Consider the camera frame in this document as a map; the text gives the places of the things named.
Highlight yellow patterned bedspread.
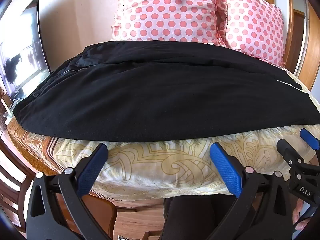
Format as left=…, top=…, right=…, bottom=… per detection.
left=7, top=66, right=320, bottom=207

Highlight wooden chair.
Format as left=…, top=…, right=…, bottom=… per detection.
left=0, top=140, right=118, bottom=240

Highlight wooden headboard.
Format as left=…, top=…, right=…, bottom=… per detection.
left=255, top=0, right=320, bottom=92

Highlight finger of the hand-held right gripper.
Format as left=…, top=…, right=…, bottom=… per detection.
left=300, top=128, right=320, bottom=153
left=276, top=138, right=305, bottom=166

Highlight person's right hand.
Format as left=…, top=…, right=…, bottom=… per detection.
left=292, top=199, right=313, bottom=232

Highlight person's leg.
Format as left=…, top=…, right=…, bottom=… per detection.
left=162, top=194, right=239, bottom=240

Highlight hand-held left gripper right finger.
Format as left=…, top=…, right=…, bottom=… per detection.
left=209, top=142, right=298, bottom=240

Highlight pink polka dot pillow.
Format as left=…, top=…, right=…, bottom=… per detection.
left=111, top=0, right=227, bottom=46
left=221, top=0, right=286, bottom=67

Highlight black pants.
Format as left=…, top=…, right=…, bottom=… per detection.
left=12, top=40, right=320, bottom=143

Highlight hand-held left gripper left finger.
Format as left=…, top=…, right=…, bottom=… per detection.
left=25, top=142, right=118, bottom=240

